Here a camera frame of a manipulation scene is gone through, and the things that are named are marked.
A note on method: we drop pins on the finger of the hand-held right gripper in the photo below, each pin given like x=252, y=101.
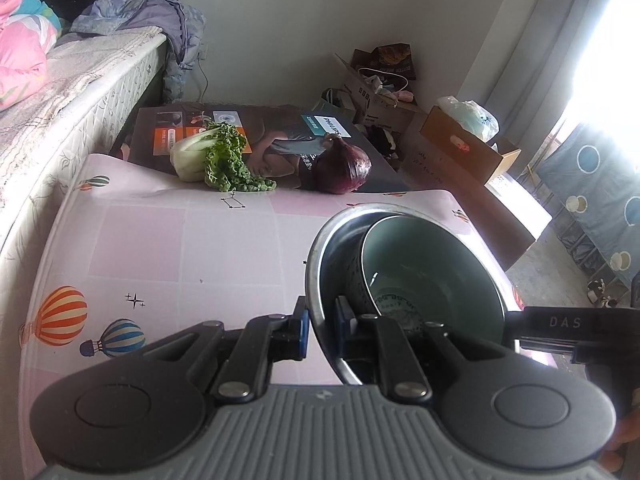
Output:
x=515, y=325

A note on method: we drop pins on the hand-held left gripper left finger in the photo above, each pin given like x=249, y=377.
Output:
x=301, y=330

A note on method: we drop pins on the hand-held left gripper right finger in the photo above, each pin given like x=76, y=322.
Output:
x=342, y=330

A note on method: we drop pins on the medium steel bowl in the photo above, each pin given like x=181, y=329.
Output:
x=325, y=270

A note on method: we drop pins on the teal ceramic bowl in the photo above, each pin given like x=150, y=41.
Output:
x=440, y=260

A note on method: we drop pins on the pair of sneakers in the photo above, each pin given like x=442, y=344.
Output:
x=602, y=294

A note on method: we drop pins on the blue hanging blanket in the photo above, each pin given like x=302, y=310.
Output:
x=595, y=185

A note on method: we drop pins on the pink printed tablecloth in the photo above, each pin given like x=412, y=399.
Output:
x=175, y=250

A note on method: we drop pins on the red onion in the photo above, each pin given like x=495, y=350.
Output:
x=345, y=167

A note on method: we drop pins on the brown cardboard box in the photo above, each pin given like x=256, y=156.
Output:
x=465, y=155

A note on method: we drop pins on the napa cabbage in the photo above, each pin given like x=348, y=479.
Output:
x=225, y=160

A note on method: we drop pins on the dark printed appliance box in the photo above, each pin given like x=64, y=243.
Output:
x=280, y=135

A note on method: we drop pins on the light plastic bag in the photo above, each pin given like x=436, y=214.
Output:
x=470, y=117

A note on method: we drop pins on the open cardboard box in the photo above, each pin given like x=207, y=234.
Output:
x=380, y=105

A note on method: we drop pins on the dark snack bag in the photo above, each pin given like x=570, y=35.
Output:
x=395, y=60

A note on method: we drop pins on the white window curtain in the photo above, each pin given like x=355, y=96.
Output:
x=530, y=30

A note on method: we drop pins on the white mattress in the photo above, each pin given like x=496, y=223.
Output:
x=85, y=90

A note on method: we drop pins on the purple crumpled clothes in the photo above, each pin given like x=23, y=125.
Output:
x=150, y=20

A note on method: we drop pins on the pink quilt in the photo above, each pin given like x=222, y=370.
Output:
x=22, y=45

